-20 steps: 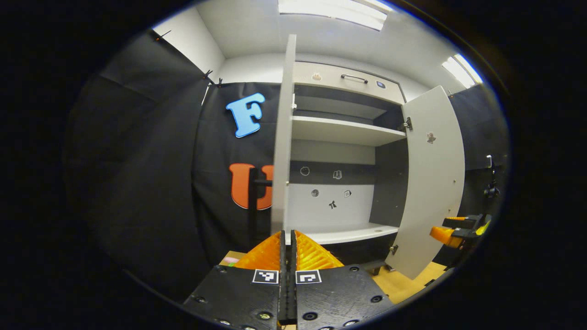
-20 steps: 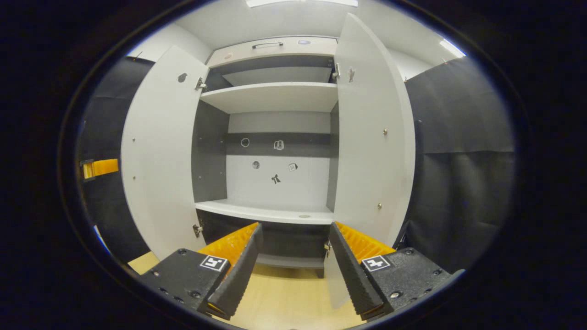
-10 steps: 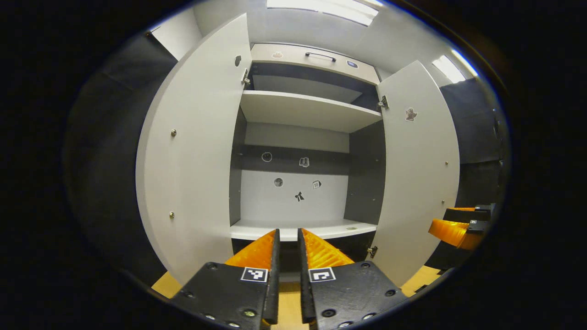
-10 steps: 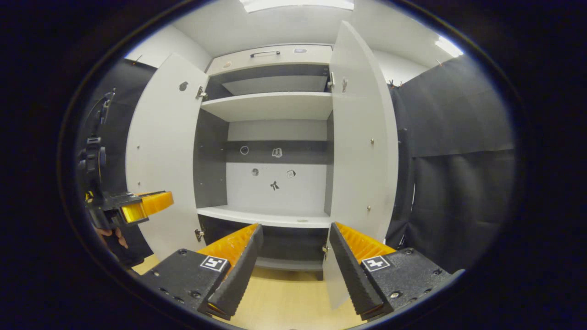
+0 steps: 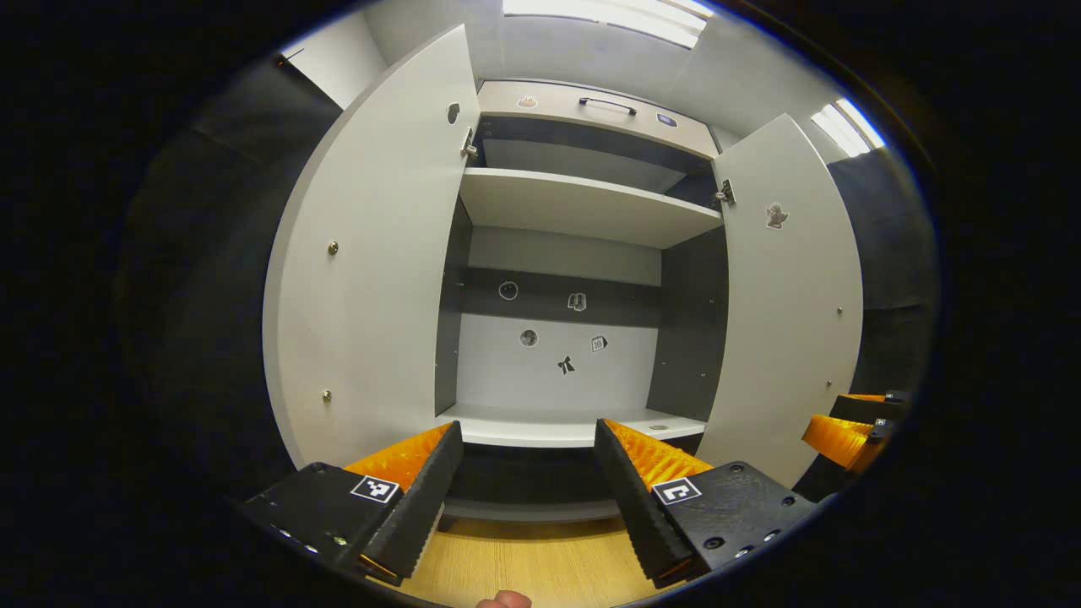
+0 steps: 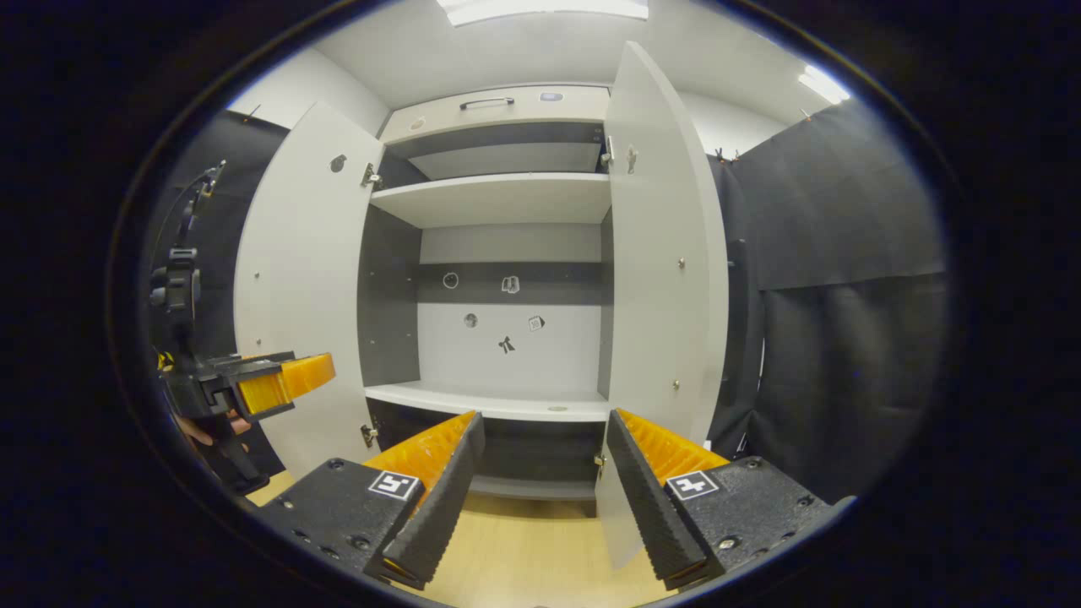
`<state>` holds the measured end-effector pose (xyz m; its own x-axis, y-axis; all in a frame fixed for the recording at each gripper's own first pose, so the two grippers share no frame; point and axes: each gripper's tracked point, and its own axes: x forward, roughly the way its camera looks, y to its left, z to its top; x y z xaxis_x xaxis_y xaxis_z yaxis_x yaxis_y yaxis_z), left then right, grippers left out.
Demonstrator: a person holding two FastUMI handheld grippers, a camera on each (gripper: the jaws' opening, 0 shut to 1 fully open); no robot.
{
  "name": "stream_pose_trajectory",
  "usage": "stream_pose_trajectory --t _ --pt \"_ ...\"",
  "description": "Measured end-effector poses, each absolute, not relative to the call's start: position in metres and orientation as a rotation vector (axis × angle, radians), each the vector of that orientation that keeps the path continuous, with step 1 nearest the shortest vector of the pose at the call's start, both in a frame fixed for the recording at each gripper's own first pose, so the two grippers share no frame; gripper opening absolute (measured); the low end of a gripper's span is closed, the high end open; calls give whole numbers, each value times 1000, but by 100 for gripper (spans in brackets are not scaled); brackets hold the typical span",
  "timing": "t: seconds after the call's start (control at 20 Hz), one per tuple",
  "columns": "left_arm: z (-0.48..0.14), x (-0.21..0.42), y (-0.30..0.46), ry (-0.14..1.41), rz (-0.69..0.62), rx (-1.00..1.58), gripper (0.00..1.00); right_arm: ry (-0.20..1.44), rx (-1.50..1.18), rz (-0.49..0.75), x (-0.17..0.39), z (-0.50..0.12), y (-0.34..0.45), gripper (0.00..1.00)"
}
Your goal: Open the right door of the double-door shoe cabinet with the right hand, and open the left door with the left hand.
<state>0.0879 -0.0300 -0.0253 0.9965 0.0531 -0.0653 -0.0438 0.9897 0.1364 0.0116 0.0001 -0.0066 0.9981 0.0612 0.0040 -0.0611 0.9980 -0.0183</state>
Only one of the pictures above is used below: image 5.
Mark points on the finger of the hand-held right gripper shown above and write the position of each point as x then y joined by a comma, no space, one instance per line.
844,439
870,405

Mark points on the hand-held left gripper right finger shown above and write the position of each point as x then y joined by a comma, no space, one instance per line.
635,507

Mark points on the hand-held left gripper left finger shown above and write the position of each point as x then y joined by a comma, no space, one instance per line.
422,507

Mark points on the grey cabinet door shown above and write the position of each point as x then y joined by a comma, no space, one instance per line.
363,295
785,338

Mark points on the grey double-door shoe cabinet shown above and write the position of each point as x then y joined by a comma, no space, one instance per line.
692,338

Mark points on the grey cabinet shelf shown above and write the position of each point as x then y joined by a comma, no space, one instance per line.
524,426
583,207

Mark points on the metal door hinge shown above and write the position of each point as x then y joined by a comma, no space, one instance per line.
725,192
469,143

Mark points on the black backdrop cloth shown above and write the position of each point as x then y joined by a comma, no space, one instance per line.
194,295
887,253

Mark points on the ceiling light panel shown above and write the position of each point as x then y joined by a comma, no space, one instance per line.
844,127
608,17

